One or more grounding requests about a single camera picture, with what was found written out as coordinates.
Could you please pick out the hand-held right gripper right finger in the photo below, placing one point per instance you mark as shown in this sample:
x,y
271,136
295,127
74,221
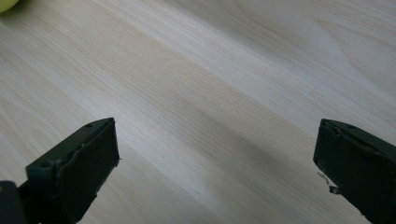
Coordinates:
x,y
361,168

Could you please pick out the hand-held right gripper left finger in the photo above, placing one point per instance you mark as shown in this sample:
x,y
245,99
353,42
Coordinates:
x,y
77,168

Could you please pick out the yellow-green round fruit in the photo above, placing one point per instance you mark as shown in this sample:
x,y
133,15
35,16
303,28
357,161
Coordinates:
x,y
5,4

